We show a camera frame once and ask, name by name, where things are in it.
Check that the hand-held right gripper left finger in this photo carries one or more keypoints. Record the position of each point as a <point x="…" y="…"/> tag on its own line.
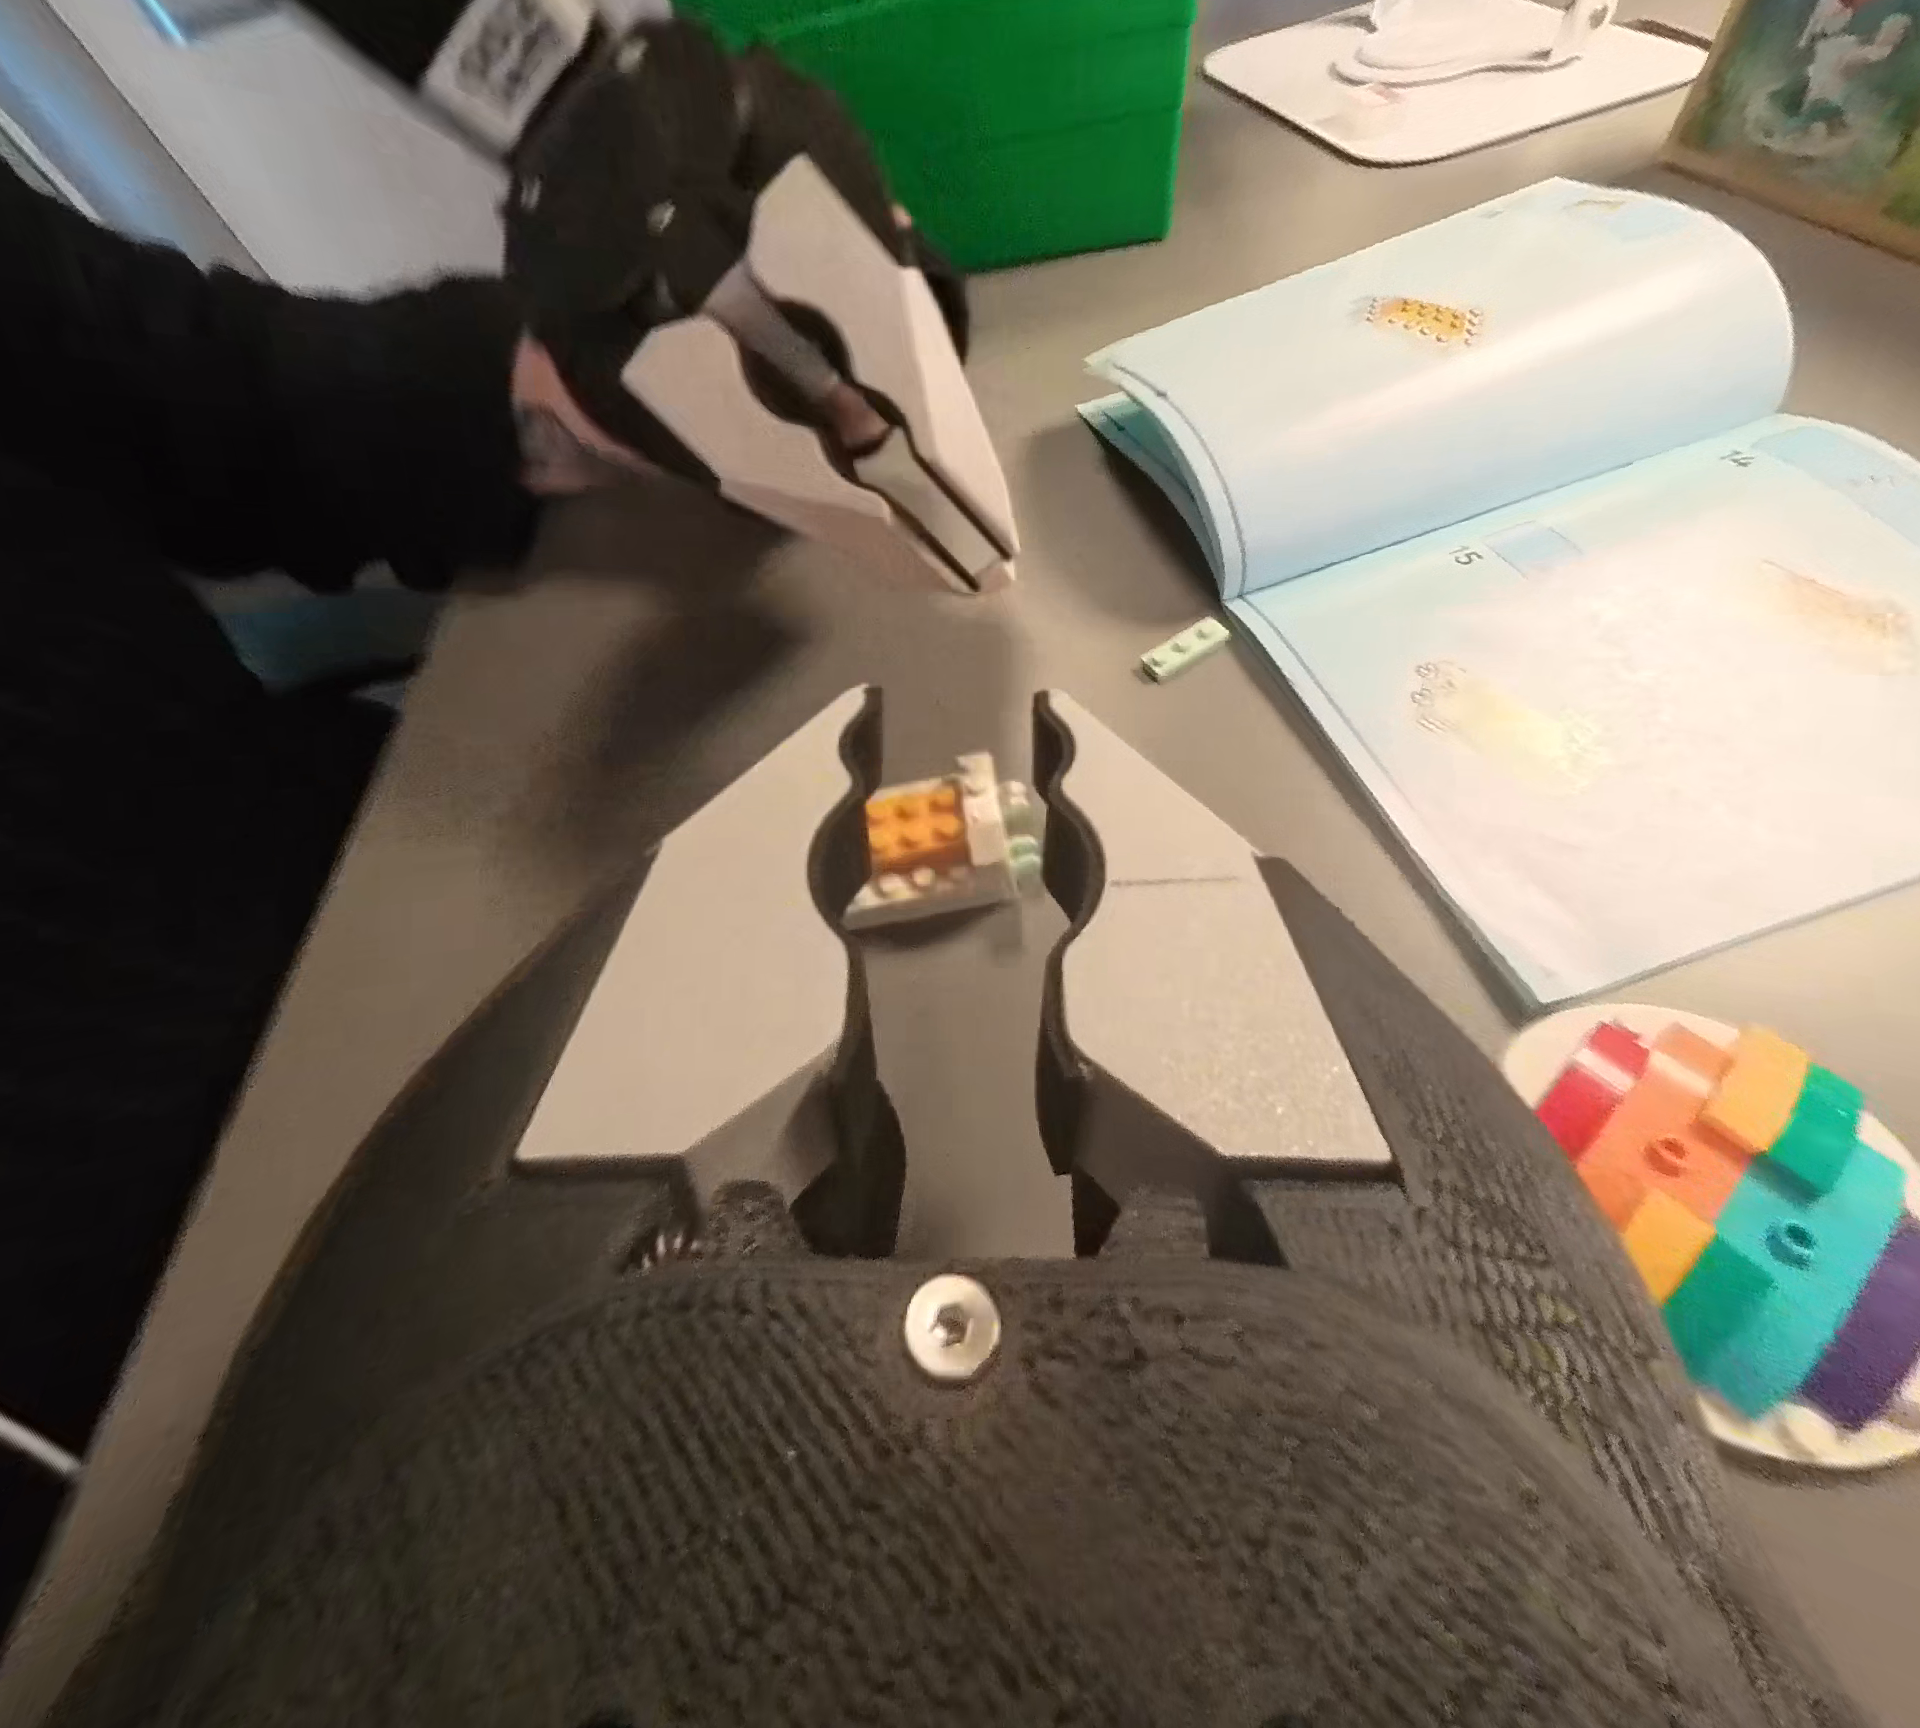
<point x="691" y="1009"/>

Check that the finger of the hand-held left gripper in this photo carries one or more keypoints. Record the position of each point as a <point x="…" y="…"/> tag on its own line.
<point x="855" y="302"/>
<point x="734" y="423"/>

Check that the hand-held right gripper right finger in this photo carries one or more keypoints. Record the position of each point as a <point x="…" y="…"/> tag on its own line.
<point x="1200" y="1009"/>

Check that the small orange white lego assembly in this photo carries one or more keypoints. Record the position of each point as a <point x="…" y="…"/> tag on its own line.
<point x="923" y="843"/>

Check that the person's left forearm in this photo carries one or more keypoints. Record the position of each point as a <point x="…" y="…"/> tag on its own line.
<point x="224" y="393"/>

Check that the mint green lego plate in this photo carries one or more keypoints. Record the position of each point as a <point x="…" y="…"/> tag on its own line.
<point x="1185" y="649"/>

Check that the round rainbow lego build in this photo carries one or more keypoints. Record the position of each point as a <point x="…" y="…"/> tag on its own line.
<point x="1754" y="1219"/>

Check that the person's left hand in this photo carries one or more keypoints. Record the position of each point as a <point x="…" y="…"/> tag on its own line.
<point x="571" y="423"/>

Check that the green plastic bin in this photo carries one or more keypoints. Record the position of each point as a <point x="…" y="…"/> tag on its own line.
<point x="974" y="78"/>

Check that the person's black clothing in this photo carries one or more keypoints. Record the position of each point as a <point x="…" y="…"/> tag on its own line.
<point x="151" y="932"/>

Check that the light blue instruction booklet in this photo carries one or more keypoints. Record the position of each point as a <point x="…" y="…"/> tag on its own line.
<point x="1500" y="439"/>

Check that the colourful picture box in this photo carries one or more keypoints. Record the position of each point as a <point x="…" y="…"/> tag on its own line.
<point x="1815" y="32"/>

